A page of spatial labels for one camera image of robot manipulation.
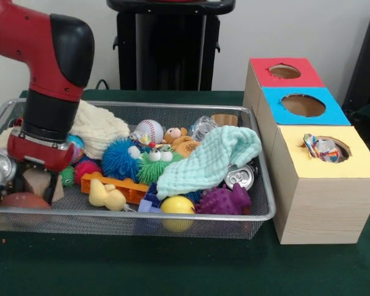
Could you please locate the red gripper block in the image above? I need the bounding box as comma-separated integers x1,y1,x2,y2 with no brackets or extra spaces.
7,128,76,205

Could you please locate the plain wooden cube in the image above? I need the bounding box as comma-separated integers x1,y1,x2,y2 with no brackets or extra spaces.
23,168,65,204

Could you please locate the cream knitted cloth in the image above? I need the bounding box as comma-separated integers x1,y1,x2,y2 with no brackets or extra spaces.
0,100,130,160

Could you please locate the blue puffer ball with eyes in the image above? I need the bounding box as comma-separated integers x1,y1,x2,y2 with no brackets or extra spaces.
101,138,142,181

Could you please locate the light teal cloth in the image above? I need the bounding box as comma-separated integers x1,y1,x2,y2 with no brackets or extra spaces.
156,125,263,201

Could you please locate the colourful patterned cloth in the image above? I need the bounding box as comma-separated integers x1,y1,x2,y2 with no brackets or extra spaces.
301,133,340,163

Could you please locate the wooden box with three holes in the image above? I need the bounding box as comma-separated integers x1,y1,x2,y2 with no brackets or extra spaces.
242,57,370,245

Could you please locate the globe print ball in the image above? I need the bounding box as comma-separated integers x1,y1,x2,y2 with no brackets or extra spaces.
67,134,84,164

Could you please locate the green spiky puffer ball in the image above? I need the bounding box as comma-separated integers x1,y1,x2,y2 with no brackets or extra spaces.
137,147,184,185

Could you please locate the white baseball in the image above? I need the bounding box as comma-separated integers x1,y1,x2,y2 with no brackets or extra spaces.
134,119,164,144

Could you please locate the yellow ball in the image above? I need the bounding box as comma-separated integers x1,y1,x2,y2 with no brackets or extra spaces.
160,196,195,232

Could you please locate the purple spiky ball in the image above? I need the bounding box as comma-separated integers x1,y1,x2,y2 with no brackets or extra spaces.
195,184,252,216

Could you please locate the grey wire mesh bin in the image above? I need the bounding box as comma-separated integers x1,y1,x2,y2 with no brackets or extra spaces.
0,97,278,241

